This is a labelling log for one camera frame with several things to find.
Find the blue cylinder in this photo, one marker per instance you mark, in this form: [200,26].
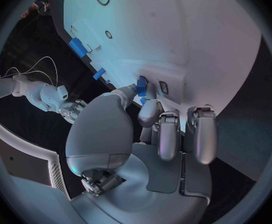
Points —
[99,73]

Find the blue plug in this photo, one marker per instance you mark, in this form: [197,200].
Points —
[141,87]

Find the white task board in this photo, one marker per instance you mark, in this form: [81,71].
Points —
[149,41]

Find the blue block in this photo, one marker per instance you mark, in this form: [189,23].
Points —
[77,47]

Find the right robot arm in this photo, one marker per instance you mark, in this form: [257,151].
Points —
[46,96]

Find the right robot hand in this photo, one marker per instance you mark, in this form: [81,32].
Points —
[71,109]

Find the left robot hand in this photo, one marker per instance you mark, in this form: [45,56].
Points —
[103,130]

